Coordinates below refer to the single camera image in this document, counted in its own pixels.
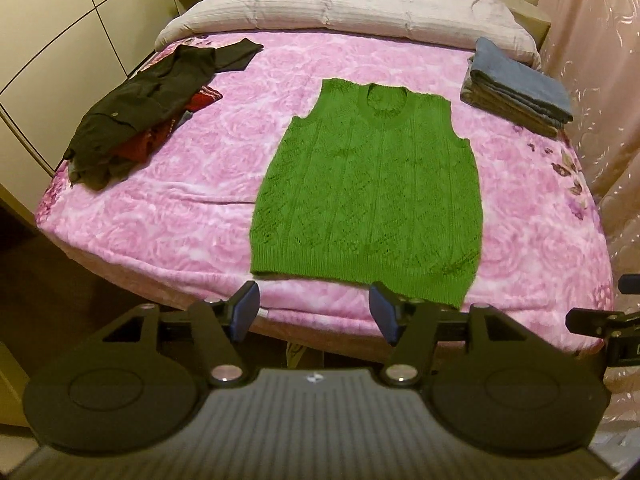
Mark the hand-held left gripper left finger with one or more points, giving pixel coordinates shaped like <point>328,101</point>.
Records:
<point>245,311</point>

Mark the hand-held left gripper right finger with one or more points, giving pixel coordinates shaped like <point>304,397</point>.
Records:
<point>382,312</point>

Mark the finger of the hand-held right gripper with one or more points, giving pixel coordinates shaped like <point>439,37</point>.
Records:
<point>595,321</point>

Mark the green knit vest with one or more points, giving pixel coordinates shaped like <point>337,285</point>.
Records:
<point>370,185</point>

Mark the pink floral blanket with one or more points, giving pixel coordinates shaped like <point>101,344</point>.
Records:
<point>200,210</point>

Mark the red striped garment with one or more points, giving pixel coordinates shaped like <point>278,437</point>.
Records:
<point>145,142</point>

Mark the dark grey garment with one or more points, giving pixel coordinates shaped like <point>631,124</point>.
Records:
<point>95,172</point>

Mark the pink curtain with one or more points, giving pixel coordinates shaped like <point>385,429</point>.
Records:
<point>595,85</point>

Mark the black garment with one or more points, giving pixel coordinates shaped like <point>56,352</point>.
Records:
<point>160,85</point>

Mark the white nightstand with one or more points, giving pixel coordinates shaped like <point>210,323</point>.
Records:
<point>530,15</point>

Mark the white duvet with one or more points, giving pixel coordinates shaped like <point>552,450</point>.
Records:
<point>340,0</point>

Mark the cream sliding wardrobe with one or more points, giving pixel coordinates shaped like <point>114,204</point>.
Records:
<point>50,35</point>

